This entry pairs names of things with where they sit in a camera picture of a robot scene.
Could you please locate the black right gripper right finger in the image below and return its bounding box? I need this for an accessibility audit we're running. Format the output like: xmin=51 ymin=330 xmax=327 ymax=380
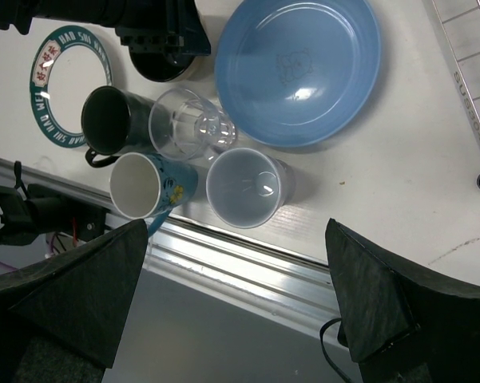
xmin=325 ymin=219 xmax=480 ymax=362

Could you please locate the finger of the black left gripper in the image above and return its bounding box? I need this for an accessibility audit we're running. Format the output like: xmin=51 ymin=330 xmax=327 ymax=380
xmin=115 ymin=0 xmax=211 ymax=56

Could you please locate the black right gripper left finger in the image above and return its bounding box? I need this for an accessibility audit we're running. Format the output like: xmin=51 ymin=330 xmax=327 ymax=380
xmin=0 ymin=219 xmax=149 ymax=368

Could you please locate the black bowl tan outside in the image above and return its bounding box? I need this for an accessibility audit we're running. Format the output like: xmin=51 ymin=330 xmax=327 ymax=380
xmin=129 ymin=53 xmax=203 ymax=83

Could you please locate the blue plastic plate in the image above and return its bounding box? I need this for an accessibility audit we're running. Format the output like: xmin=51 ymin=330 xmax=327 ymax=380
xmin=214 ymin=1 xmax=383 ymax=148

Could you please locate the stainless steel dish rack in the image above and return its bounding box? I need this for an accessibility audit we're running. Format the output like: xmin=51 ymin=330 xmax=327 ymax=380
xmin=423 ymin=0 xmax=480 ymax=188

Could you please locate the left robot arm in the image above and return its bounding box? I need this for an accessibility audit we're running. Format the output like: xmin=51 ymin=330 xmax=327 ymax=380
xmin=0 ymin=0 xmax=211 ymax=57

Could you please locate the clear plastic glass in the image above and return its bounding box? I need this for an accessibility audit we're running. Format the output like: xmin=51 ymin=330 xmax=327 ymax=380
xmin=149 ymin=87 xmax=237 ymax=161

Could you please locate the black mug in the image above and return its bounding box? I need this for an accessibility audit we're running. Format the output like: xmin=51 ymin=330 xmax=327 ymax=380
xmin=81 ymin=85 xmax=153 ymax=168

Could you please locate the white plate green rim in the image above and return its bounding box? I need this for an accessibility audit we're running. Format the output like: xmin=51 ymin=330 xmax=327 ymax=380
xmin=30 ymin=25 xmax=113 ymax=148

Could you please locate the teal mug white inside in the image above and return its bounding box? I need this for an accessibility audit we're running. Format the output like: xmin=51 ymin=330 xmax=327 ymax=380
xmin=109 ymin=152 xmax=198 ymax=237

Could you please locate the grey blue plastic cup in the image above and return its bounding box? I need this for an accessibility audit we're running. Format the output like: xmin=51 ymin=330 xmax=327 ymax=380
xmin=206 ymin=148 xmax=296 ymax=229

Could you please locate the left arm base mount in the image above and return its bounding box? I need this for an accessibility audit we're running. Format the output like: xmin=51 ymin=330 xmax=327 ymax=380
xmin=0 ymin=161 xmax=106 ymax=247

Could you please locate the aluminium mounting rail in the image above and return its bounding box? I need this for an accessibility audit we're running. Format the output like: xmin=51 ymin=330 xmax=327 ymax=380
xmin=0 ymin=155 xmax=344 ymax=340

